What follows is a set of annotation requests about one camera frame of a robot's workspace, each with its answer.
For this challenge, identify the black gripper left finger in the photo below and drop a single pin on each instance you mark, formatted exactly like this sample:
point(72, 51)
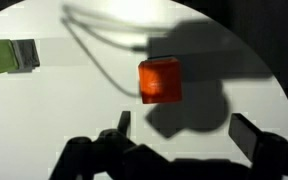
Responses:
point(124, 122)

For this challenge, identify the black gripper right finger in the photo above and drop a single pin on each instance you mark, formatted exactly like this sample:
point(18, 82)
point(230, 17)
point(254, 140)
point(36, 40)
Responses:
point(245, 135)

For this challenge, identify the orange block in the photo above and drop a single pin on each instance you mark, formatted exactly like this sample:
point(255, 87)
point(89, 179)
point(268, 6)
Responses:
point(160, 80)

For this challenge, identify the lime green block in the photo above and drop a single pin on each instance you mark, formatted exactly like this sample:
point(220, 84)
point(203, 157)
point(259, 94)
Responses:
point(8, 60)

